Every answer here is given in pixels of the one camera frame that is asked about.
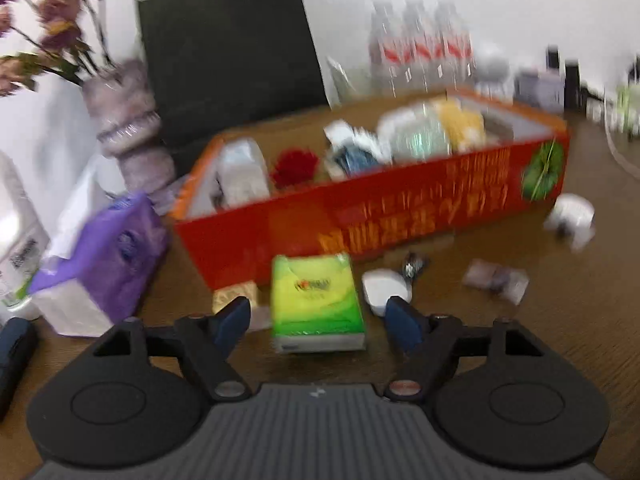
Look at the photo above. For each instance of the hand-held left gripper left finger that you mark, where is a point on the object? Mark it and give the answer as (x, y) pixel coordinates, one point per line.
(232, 325)

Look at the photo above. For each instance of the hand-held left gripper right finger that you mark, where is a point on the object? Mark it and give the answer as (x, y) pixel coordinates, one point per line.
(402, 325)

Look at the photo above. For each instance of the white round case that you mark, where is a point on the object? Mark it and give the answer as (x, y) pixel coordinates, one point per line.
(382, 287)

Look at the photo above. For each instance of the green tissue packet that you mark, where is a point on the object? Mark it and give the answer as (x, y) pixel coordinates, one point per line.
(315, 300)

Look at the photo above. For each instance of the small clear plastic bag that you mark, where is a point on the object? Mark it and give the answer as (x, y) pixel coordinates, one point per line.
(495, 280)

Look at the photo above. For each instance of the red cardboard box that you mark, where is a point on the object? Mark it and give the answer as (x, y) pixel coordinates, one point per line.
(400, 215)

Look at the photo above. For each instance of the translucent plastic box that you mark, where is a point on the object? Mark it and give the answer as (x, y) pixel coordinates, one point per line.
(242, 170)

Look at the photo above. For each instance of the red rose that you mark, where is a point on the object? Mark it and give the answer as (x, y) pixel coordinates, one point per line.
(295, 167)

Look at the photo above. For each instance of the dark teal small packet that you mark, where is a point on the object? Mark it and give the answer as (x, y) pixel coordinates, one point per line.
(357, 160)

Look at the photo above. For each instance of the iridescent organza bag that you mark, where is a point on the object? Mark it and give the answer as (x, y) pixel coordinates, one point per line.
(415, 135)

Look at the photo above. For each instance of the white round plastic object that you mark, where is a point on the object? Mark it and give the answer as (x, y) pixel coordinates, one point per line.
(570, 215)

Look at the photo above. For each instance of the white tissue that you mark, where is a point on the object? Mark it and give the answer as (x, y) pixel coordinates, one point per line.
(345, 132)

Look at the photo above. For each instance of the white and yellow plush toy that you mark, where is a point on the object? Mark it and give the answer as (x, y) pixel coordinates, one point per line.
(462, 122)

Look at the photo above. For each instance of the purple tissue pack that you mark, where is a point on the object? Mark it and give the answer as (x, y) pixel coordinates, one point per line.
(110, 260)

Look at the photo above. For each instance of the mottled purple vase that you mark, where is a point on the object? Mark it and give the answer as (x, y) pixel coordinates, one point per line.
(125, 125)

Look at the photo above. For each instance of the white detergent bottle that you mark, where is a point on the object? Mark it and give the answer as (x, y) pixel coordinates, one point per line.
(20, 240)

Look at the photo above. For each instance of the black paper bag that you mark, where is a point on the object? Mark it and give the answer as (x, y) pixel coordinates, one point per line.
(225, 60)

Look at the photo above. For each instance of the white robot speaker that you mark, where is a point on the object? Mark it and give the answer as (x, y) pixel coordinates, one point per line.
(495, 72)

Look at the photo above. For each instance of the white printed tin box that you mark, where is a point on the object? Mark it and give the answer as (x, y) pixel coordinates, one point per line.
(540, 90)

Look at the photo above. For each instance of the clear water bottle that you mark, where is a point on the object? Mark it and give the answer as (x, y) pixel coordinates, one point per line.
(452, 47)
(417, 47)
(386, 50)

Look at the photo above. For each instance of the tall black box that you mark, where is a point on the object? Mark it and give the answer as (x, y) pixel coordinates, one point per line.
(572, 85)

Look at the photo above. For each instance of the small black box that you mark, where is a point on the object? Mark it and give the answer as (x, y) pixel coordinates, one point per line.
(552, 59)

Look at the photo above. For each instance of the green spray bottle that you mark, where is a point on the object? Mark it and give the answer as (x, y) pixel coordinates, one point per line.
(626, 110)

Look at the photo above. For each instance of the dried pink rose bouquet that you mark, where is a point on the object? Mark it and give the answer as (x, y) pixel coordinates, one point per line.
(60, 10)

